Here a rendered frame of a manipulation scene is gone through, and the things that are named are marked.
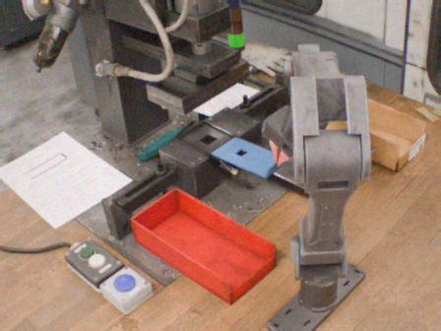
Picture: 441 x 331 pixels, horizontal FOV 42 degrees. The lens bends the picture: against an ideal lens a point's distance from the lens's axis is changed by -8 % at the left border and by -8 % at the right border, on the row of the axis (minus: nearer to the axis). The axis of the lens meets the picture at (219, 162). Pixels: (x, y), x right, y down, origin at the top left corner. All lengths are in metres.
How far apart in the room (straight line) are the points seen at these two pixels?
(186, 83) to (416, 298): 0.58
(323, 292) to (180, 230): 0.34
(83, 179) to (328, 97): 0.75
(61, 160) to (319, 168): 0.85
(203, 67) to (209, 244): 0.32
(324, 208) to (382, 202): 0.45
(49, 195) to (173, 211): 0.30
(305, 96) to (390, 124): 0.71
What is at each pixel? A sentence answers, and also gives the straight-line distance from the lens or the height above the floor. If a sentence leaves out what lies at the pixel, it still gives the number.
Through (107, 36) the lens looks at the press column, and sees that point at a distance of 1.30.
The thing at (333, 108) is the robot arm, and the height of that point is 1.30.
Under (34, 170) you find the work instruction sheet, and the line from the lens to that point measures 1.44.
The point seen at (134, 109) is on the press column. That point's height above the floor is 0.99.
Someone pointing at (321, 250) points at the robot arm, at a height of 1.05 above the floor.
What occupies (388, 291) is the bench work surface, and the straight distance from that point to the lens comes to 1.07.
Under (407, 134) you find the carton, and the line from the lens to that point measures 1.40.
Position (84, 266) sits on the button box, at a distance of 1.12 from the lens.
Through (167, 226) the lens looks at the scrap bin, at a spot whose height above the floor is 0.91.
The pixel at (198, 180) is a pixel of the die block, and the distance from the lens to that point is 1.22.
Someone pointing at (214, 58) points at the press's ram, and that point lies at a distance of 1.14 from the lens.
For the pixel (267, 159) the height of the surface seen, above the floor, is 1.00.
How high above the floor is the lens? 1.71
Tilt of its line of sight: 37 degrees down
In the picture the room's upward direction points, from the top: 6 degrees counter-clockwise
